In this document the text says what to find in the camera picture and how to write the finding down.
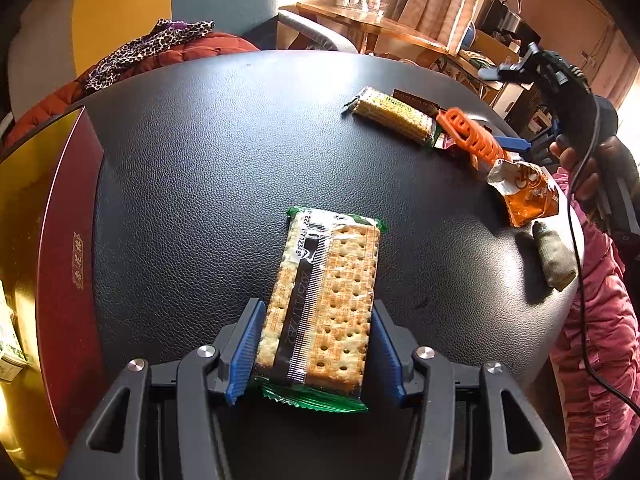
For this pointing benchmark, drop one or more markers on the wooden side table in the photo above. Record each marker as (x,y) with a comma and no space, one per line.
(400,35)

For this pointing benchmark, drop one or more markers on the leopard print cloth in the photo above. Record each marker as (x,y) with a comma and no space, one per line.
(145,50)

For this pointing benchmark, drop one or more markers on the white chair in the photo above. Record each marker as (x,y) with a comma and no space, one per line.
(310,30)

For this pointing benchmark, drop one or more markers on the cracker packet with yellow label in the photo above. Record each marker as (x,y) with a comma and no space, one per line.
(390,112)

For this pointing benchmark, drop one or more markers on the clear glass tray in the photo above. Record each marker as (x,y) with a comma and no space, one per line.
(360,2)

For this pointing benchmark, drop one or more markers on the red quilted cushion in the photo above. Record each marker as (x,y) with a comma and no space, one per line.
(210,45)

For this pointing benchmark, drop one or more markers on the orange plastic clip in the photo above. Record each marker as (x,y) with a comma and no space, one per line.
(467,135)

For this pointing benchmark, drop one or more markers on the orange snack wrapper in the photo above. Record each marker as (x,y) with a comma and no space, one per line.
(530,195)

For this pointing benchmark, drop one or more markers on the red and gold box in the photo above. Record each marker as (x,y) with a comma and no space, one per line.
(60,260)

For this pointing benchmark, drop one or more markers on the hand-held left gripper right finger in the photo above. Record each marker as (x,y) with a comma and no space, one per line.
(387,360)

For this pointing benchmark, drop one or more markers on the pink ruffled clothing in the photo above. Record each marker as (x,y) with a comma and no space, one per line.
(600,335)

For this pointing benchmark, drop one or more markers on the green white packet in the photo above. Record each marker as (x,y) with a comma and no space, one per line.
(10,355)

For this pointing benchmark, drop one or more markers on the cracker packet with green ends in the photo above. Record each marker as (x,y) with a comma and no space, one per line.
(325,310)

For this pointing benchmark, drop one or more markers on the dark brown wrapper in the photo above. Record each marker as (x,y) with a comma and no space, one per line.
(416,100)

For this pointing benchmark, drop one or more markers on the person's right hand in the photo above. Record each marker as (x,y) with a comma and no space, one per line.
(617,160)

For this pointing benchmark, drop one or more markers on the pink patterned curtain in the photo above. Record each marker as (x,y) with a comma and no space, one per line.
(440,0)

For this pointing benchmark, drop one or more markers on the grey-green small tube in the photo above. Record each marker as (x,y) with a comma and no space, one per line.
(552,260)

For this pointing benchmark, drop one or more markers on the black appliance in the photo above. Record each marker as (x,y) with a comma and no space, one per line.
(510,22)

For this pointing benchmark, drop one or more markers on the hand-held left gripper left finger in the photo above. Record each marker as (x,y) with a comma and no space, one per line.
(245,355)

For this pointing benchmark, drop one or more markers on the blue plastic piece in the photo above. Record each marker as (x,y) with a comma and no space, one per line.
(515,144)

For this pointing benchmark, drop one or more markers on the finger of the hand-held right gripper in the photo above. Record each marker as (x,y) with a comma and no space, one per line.
(492,72)

